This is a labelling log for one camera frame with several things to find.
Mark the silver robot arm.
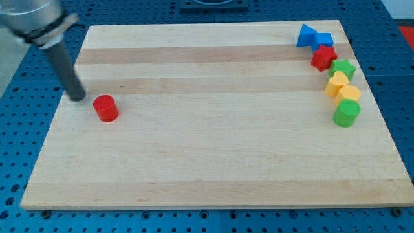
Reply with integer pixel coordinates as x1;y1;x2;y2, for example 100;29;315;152
1;0;86;102

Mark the yellow heart block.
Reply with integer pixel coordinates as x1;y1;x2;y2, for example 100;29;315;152
325;71;349;97

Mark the wooden board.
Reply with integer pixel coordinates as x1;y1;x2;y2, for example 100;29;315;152
21;21;413;210

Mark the green cylinder block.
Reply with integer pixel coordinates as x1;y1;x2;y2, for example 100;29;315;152
332;99;361;128

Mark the red star block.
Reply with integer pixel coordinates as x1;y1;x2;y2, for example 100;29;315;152
310;45;338;72

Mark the yellow hexagon block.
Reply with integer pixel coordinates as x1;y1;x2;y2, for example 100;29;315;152
334;85;362;106

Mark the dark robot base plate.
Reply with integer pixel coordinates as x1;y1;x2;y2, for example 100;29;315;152
180;0;250;12

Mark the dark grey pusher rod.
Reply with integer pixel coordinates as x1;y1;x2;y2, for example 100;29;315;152
43;41;86;102

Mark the red cylinder block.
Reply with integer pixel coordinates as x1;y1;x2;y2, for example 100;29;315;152
93;95;119;122

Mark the green star block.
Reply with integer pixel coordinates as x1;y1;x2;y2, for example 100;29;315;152
329;60;356;81

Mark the blue triangle block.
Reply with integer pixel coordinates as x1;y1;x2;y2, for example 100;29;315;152
296;24;317;47

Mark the blue cube block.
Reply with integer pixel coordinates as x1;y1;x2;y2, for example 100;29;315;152
310;32;334;52

